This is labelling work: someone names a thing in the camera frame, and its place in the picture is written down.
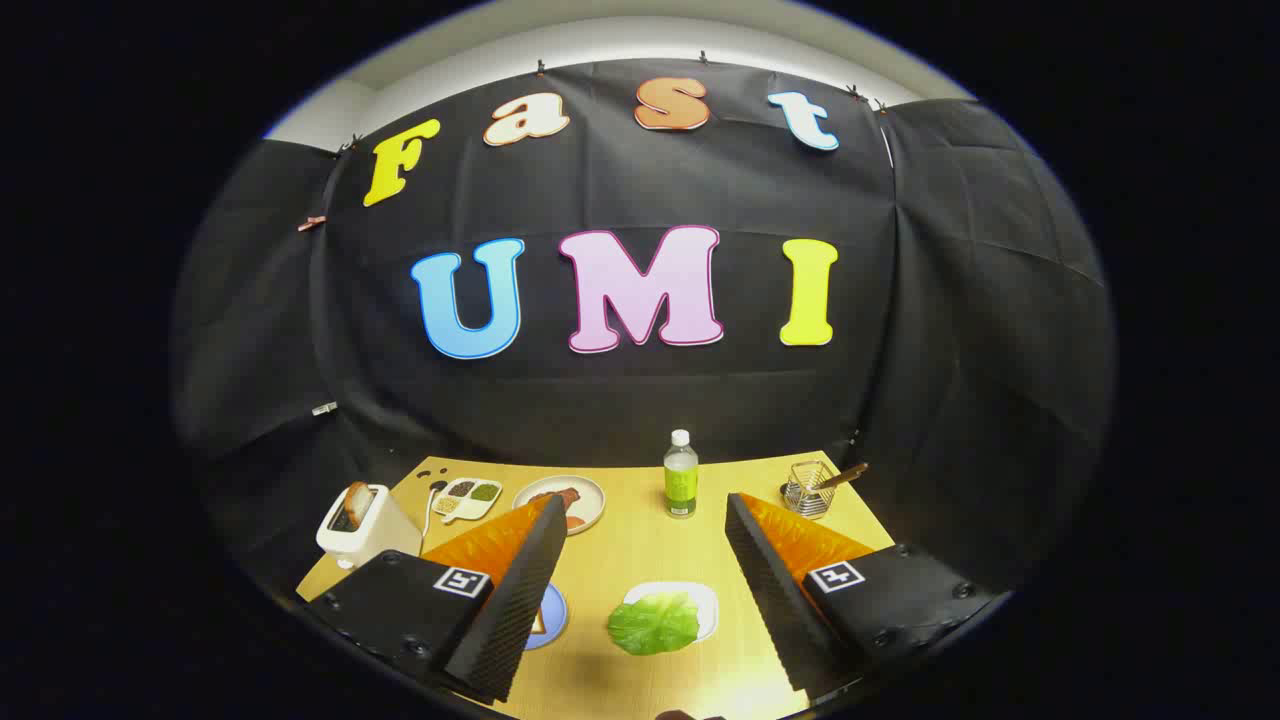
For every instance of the green lettuce leaf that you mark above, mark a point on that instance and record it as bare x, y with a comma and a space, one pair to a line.
655, 625

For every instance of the white toaster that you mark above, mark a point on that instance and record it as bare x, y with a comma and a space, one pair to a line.
375, 535

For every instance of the orange cloth clip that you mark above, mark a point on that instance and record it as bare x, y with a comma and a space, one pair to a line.
311, 223

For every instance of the brown meat slice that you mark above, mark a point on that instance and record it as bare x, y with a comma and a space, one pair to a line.
565, 495

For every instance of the clear bottle with green label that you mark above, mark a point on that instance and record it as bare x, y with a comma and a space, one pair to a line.
681, 480

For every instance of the toasted bread slice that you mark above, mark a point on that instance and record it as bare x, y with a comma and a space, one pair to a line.
357, 500

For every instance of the white round plate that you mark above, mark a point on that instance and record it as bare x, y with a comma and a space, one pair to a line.
590, 495

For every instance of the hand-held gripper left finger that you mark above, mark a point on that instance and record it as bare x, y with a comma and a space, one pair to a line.
520, 600

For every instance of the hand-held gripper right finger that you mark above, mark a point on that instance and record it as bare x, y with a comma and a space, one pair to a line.
775, 600

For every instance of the white square plate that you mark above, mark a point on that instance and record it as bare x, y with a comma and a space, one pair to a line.
702, 600

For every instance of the blue round plate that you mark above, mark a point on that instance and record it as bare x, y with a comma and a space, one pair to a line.
555, 610

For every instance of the square white bread slice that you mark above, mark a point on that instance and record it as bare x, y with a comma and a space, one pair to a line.
537, 623

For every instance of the black backdrop cloth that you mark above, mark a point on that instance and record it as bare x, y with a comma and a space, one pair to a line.
650, 400

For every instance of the white divided seasoning dish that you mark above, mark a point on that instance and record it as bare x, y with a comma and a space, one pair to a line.
465, 500

